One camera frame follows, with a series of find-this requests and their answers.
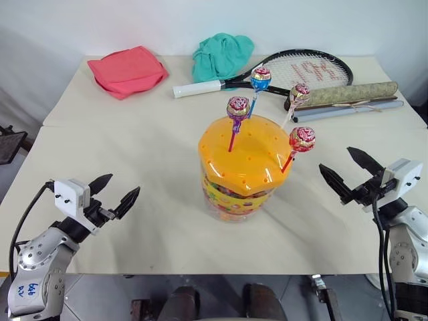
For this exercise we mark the black stand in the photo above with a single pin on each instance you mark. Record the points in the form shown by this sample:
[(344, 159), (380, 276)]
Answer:
[(10, 145)]

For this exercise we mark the patterned rolled scroll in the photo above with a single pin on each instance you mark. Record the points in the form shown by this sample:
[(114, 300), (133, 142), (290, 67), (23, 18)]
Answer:
[(351, 92)]

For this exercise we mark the black tennis racket white grip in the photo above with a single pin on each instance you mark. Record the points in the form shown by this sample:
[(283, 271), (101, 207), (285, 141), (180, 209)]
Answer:
[(197, 88)]

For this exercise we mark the pink folded cloth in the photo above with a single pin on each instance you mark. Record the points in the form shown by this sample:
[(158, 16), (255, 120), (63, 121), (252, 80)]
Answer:
[(128, 72)]

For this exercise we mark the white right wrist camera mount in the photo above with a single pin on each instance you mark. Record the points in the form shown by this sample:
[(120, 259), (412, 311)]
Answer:
[(406, 175)]

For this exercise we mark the grey rolled tube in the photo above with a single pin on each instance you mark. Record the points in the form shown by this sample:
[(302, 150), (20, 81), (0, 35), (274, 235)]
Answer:
[(347, 111)]

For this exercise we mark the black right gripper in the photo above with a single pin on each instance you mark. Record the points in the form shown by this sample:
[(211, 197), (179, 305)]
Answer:
[(364, 192)]

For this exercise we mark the gold lollipop with white stick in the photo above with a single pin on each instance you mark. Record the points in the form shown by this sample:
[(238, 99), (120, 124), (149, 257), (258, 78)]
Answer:
[(300, 92)]

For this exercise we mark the dark reddish block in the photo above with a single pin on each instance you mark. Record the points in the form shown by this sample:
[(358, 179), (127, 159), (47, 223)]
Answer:
[(138, 311)]

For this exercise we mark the dark brown rounded shape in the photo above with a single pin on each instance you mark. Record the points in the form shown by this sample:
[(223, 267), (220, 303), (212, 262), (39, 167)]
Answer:
[(179, 304), (262, 304)]

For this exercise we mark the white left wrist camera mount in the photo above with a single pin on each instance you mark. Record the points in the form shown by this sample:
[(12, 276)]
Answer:
[(68, 195)]

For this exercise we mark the teal crumpled cloth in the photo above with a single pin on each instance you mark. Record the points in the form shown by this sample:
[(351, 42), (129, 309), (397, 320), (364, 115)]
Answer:
[(220, 55)]

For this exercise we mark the metal bracket under table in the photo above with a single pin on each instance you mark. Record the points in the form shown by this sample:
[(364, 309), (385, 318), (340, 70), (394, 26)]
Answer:
[(326, 294)]

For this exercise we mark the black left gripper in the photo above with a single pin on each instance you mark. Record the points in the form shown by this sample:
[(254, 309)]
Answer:
[(97, 210)]

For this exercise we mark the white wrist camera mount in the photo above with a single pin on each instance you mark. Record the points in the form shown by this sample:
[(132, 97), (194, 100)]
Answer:
[(68, 195), (406, 175)]

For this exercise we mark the clear colourful candy jar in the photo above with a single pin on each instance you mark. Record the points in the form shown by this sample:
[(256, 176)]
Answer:
[(234, 205)]

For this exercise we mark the blue lollipop with blue stick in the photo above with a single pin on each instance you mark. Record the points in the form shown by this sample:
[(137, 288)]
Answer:
[(261, 80)]

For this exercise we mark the purple lollipop with red stick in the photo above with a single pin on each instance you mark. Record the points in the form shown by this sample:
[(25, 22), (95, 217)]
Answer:
[(237, 107)]

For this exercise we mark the orange perforated jar lid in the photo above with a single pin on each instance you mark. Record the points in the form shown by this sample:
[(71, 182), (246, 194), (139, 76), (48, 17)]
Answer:
[(247, 157)]

